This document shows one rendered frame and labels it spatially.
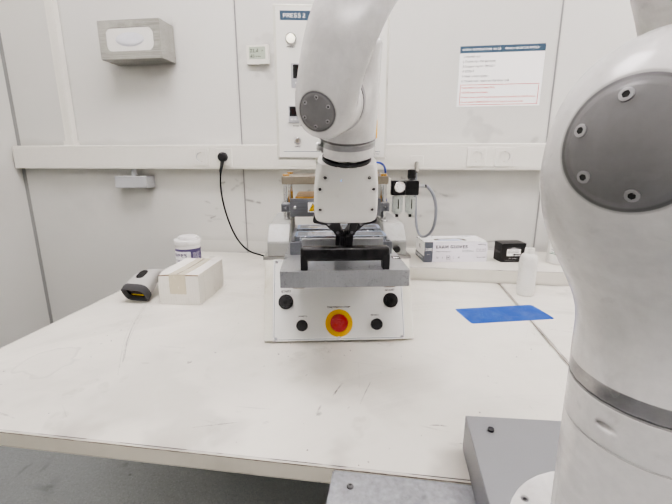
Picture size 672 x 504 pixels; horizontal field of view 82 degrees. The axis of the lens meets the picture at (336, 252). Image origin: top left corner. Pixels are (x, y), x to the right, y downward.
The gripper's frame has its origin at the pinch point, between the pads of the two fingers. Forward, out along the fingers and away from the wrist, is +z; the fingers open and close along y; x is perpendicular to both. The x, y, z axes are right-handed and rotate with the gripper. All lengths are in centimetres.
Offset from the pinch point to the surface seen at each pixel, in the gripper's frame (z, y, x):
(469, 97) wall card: -5, 53, 94
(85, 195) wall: 43, -111, 110
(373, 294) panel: 21.6, 8.1, 11.5
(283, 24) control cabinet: -29, -14, 68
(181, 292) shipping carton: 34, -43, 29
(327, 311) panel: 24.2, -2.6, 8.8
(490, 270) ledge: 39, 52, 44
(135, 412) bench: 21.4, -34.5, -17.7
